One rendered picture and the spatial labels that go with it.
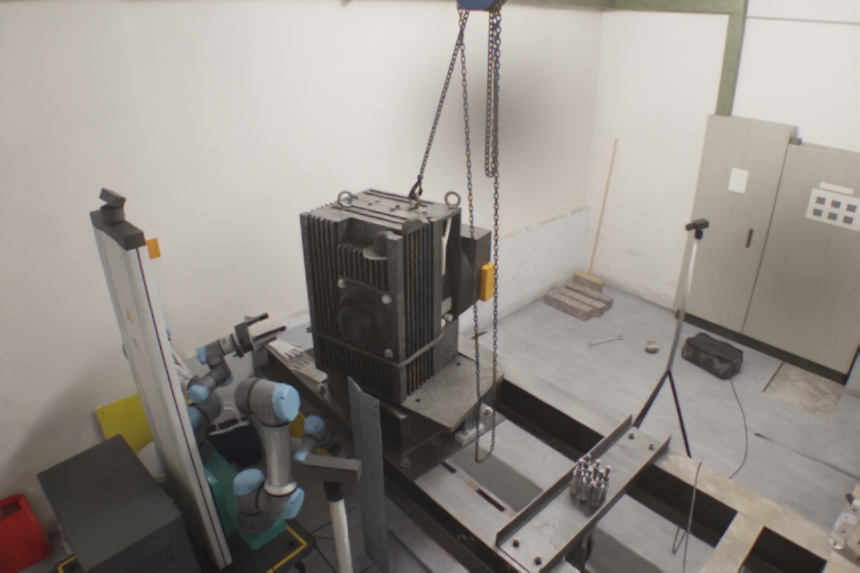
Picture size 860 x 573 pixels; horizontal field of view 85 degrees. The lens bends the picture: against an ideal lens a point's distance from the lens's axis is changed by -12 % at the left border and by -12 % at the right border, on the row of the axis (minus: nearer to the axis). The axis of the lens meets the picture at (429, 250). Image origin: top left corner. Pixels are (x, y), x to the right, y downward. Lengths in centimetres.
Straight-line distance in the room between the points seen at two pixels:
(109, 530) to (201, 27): 209
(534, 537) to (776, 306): 299
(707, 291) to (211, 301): 365
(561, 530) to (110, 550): 152
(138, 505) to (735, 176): 409
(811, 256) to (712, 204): 80
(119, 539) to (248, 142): 185
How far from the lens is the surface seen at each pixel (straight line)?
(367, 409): 204
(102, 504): 218
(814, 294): 441
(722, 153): 435
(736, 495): 245
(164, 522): 203
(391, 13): 327
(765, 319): 458
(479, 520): 210
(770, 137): 424
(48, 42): 253
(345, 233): 207
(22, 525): 315
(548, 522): 212
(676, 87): 470
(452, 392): 226
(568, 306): 470
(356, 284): 203
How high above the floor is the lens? 229
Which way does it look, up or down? 23 degrees down
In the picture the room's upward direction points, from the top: straight up
